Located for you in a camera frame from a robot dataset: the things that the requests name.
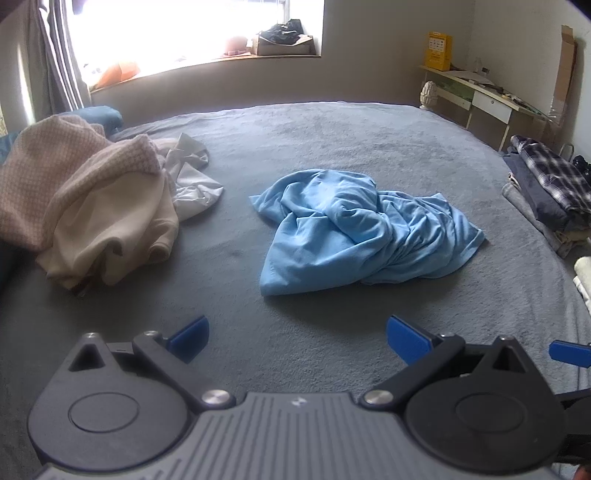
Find sheets of paper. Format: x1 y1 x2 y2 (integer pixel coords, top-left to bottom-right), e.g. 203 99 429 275
450 68 497 86

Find white folded cloth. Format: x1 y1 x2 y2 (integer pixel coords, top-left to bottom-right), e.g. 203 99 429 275
573 257 591 315

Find yellow box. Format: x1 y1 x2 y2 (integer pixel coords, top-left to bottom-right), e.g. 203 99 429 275
427 31 453 71

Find dark clothes bundle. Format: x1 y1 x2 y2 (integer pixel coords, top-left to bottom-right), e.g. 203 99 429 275
259 19 303 46

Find grey fleece bed blanket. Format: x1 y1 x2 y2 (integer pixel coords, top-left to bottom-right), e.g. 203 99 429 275
0 100 591 480

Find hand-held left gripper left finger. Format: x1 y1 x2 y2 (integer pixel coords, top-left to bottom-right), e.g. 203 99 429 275
68 315 237 411

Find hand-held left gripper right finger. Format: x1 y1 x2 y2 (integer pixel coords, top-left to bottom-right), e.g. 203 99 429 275
358 315 532 411

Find white shirt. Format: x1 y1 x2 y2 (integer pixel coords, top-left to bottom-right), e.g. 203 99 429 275
154 133 225 223

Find cream bedpost finial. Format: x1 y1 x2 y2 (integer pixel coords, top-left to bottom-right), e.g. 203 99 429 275
419 80 438 110

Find grey curtain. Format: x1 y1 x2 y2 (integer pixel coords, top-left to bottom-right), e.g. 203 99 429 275
25 0 93 114

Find long cardboard box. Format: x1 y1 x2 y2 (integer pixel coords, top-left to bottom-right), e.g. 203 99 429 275
551 25 578 125

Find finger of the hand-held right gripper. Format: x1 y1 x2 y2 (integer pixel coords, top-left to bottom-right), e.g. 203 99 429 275
549 340 591 365

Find cream desk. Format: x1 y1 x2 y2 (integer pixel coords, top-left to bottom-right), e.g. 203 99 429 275
419 65 548 151

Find grey folded garment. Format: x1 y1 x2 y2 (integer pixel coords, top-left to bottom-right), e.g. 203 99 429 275
502 182 573 257

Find orange bag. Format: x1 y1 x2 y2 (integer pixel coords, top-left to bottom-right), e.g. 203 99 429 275
97 62 139 88

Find light blue t-shirt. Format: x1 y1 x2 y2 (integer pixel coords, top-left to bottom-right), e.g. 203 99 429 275
249 169 485 297

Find beige waffle knit sweater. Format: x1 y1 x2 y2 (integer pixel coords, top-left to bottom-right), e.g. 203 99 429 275
0 114 160 252

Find cream garment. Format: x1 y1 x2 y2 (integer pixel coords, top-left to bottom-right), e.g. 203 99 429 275
36 152 180 291

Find navy plaid shirt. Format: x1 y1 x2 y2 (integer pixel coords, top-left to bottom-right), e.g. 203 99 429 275
512 135 591 217

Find beige folded garment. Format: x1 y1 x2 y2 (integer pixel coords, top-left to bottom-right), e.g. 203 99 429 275
554 226 591 245

